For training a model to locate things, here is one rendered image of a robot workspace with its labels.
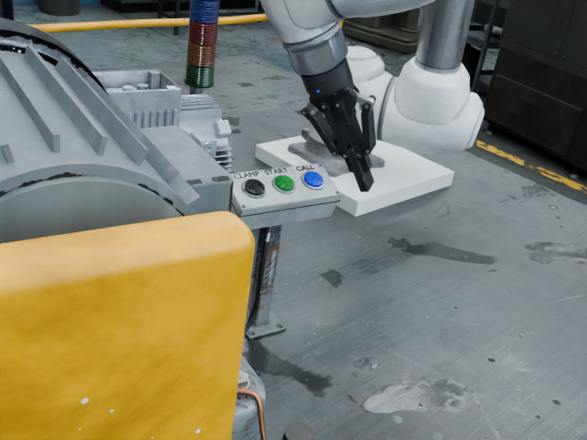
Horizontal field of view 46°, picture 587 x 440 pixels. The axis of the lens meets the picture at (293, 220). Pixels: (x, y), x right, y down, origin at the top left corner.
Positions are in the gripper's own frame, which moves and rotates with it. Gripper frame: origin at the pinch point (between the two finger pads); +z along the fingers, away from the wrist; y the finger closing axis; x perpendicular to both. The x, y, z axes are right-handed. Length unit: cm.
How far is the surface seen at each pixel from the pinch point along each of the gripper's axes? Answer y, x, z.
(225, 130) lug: 16.7, 8.1, -14.8
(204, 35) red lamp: 38.0, -21.7, -19.9
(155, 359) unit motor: -33, 72, -42
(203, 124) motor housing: 20.2, 8.5, -16.6
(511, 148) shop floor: 73, -288, 192
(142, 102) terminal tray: 22.8, 15.6, -25.4
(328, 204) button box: -2.0, 15.0, -4.6
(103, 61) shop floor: 329, -246, 70
